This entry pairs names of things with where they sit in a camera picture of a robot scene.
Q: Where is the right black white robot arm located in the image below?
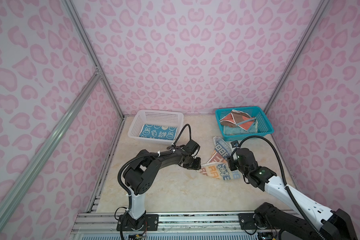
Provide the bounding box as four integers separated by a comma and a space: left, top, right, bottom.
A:
228, 148, 358, 240

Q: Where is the red brown towel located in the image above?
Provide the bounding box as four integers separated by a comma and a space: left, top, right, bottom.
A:
219, 110, 257, 131

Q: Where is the aluminium corner post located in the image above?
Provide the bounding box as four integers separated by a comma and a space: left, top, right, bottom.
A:
264, 0, 333, 115
61, 0, 125, 120

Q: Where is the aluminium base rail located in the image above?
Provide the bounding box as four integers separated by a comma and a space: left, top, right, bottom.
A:
68, 209, 331, 240

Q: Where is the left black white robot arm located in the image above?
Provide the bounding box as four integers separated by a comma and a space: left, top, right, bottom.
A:
118, 140, 201, 231

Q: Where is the teal cat face towel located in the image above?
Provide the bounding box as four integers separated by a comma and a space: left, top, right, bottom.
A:
223, 121, 258, 136

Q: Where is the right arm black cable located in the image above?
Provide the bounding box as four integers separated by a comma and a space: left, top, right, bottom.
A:
232, 134, 325, 240

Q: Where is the teal plastic basket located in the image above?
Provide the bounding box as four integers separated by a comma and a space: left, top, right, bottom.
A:
215, 107, 275, 142

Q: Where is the striped rabbit letter towel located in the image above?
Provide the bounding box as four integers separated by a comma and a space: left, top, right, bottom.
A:
198, 137, 242, 181

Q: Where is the aluminium frame diagonal bar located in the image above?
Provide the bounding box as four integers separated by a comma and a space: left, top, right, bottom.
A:
0, 74, 101, 233

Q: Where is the white plastic basket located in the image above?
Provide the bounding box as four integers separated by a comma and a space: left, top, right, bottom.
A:
128, 110, 184, 146

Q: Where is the left aluminium corner post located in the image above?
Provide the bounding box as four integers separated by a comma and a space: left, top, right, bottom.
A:
61, 0, 125, 120

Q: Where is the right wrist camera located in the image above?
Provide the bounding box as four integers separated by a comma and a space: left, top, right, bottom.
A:
231, 140, 240, 149

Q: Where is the right aluminium corner post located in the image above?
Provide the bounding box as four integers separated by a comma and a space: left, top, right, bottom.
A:
264, 0, 333, 115

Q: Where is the blue bunny pattern towel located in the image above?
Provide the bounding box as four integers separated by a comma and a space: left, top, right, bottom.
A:
139, 124, 178, 141

